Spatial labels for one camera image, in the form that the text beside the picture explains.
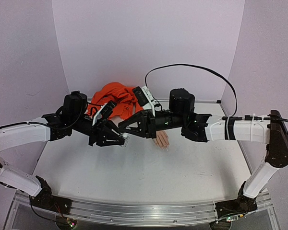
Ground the mannequin hand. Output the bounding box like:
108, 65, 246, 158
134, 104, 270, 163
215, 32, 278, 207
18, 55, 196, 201
153, 131, 169, 150

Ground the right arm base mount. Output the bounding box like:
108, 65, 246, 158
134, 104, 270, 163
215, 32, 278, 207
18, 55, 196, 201
215, 182, 258, 219

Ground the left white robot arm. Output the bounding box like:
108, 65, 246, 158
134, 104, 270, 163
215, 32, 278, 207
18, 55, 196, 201
0, 91, 128, 209

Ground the orange crumpled garment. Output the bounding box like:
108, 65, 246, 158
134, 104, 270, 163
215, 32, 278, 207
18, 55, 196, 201
86, 81, 144, 120

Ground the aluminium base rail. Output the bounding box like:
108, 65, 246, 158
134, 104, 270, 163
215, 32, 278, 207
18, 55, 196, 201
4, 193, 279, 230

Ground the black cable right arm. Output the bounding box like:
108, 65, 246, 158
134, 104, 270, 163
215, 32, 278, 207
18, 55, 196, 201
144, 63, 238, 117

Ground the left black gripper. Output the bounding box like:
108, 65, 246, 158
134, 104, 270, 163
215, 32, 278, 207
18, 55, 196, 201
72, 115, 126, 147

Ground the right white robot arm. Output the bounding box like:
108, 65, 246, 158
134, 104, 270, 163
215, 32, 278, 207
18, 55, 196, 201
119, 87, 288, 199

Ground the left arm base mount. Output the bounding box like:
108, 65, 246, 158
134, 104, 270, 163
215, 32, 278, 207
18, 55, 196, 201
29, 176, 72, 214

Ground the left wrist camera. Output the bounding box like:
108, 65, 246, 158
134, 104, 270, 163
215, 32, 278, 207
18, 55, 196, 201
92, 101, 117, 126

